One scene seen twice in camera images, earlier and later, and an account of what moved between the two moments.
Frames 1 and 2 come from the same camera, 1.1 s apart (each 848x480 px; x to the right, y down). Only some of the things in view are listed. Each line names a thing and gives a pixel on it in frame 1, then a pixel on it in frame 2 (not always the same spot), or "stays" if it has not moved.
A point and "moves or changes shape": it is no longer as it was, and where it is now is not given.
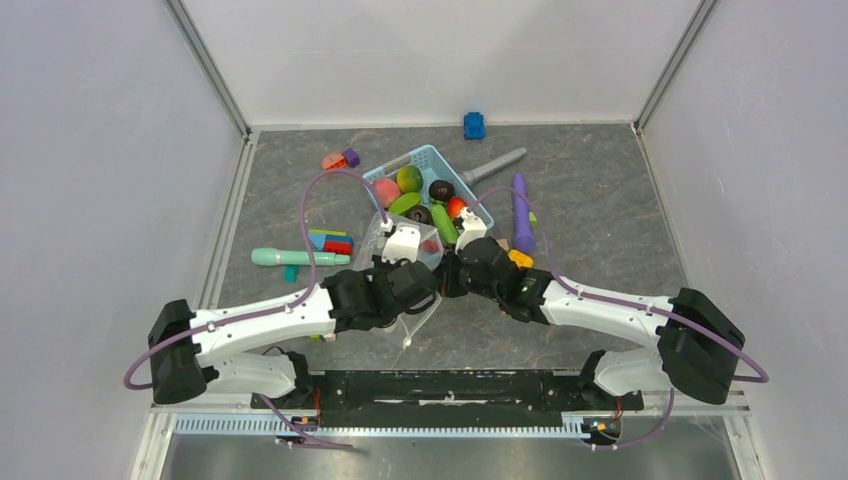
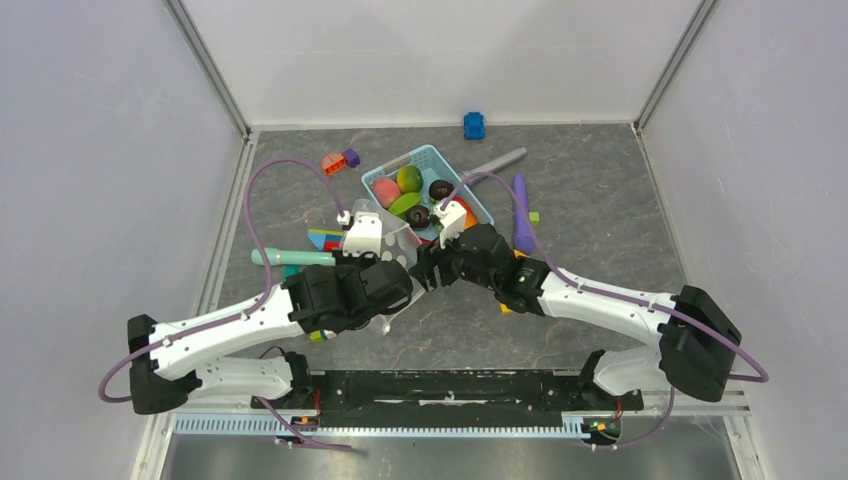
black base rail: x=453 y=398 stays
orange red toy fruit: x=454 y=205 to x=471 y=219
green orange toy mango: x=409 y=179 stays
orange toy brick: x=333 y=160 stays
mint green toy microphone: x=269 y=256 stays
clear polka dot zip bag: x=392 y=238 moves or changes shape
